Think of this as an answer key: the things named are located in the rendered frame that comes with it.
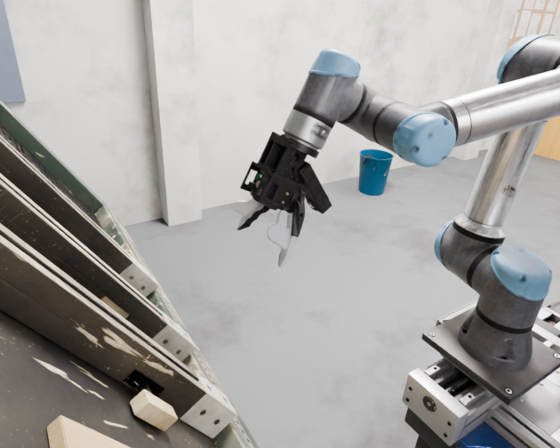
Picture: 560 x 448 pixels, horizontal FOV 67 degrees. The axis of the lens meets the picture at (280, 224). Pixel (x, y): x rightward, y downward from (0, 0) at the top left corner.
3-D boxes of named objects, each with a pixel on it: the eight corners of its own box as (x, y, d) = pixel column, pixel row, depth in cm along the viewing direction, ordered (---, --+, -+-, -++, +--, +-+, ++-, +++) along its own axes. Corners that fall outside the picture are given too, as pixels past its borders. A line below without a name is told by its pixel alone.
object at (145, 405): (164, 432, 70) (179, 419, 71) (133, 415, 65) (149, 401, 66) (158, 419, 73) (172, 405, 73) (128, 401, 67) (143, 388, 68)
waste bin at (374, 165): (371, 182, 472) (376, 144, 452) (394, 194, 445) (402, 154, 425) (345, 188, 453) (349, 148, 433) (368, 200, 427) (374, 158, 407)
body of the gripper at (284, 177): (236, 191, 73) (267, 126, 71) (274, 204, 79) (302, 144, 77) (259, 207, 68) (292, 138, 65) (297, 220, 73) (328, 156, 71)
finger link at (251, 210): (216, 211, 80) (246, 184, 74) (241, 218, 84) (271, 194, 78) (218, 224, 78) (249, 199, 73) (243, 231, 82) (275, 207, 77)
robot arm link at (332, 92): (376, 70, 68) (336, 43, 63) (344, 133, 70) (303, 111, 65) (350, 68, 74) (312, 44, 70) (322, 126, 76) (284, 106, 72)
